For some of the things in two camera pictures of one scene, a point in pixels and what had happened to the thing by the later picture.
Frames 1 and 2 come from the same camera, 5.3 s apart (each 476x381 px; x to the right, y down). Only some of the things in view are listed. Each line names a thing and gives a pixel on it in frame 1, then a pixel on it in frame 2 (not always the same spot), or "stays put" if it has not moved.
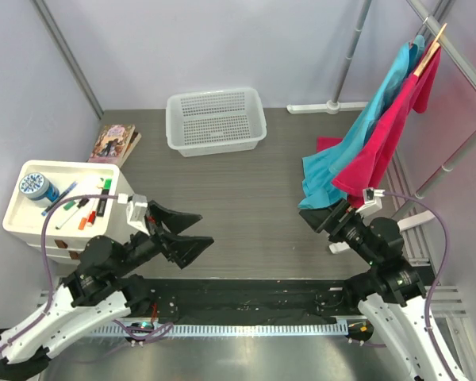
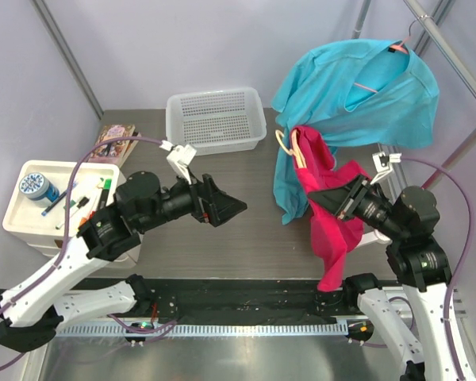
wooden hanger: [431, 50] to [296, 149]
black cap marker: [78, 205] stays put
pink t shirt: [363, 168] to [334, 236]
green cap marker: [69, 205] stays put
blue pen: [69, 190] stays put
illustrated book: [113, 143] stays put
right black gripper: [323, 218] to [342, 202]
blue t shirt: [320, 170] to [370, 93]
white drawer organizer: [71, 225] stays put
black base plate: [247, 301] stays put
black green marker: [103, 202] stays put
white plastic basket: [209, 122] stays put
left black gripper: [182, 248] to [210, 204]
